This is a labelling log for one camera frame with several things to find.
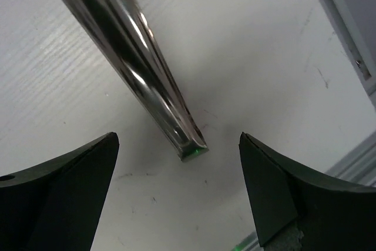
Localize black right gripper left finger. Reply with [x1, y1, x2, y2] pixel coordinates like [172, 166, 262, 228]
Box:
[1, 132, 119, 250]

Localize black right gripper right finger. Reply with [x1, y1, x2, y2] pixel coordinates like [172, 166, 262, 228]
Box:
[239, 133, 375, 250]

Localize stainless steel tongs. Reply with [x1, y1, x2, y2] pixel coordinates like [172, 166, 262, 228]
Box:
[62, 0, 208, 162]

